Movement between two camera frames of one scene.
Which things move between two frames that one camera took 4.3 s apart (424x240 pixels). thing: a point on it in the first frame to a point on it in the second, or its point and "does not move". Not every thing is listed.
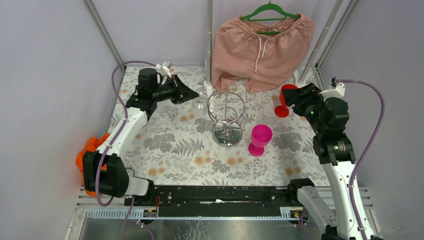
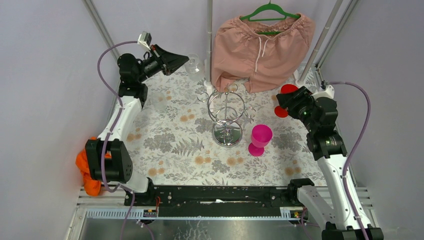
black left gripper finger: [181, 93] to [169, 61]
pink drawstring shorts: [266, 54] does not move
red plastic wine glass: [283, 111] does not move
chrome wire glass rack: [227, 108] does not move
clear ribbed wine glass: [199, 107] to [193, 67]
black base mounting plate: [215, 201] does not move
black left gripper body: [177, 93] to [162, 60]
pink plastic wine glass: [261, 135] does not move
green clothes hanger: [267, 7] does not move
